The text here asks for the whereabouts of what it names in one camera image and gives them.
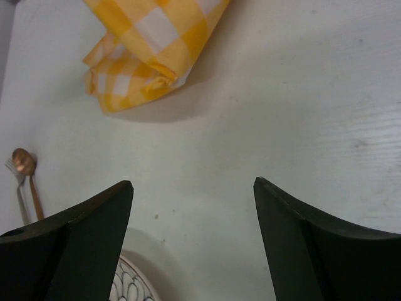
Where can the silver fork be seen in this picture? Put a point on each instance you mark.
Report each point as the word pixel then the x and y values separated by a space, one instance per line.
pixel 20 179

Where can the yellow white checkered cloth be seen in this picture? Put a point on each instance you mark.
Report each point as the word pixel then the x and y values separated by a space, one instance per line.
pixel 148 50

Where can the floral patterned ceramic bowl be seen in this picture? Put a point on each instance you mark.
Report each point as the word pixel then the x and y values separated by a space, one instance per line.
pixel 130 284

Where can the copper spoon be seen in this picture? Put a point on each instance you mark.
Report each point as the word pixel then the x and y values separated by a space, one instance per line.
pixel 25 163

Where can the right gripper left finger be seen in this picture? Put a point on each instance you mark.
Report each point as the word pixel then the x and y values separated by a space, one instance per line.
pixel 71 255

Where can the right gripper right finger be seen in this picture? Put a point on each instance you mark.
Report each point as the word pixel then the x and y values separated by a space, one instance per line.
pixel 313 255

